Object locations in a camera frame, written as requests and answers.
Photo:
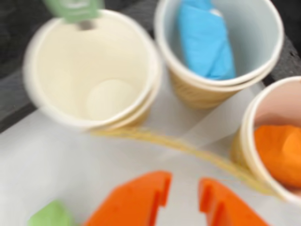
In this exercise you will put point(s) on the green crumpled paper ball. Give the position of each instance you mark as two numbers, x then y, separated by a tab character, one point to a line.
51	214

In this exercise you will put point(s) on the ribbed beige paper cup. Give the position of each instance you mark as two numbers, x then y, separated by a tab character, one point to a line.
247	141
94	70
254	35

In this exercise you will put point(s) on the blue paper ball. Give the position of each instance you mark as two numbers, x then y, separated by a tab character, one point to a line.
207	42

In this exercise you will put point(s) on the yellow handwritten welcome sign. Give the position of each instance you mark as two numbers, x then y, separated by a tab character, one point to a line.
178	143

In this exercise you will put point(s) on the orange paper ball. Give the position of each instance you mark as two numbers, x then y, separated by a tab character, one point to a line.
275	153

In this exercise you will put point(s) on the green recycling bin tag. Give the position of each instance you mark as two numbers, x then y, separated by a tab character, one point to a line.
75	10

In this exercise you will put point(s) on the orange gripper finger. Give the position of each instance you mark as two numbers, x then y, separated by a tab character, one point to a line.
131	202
228	207

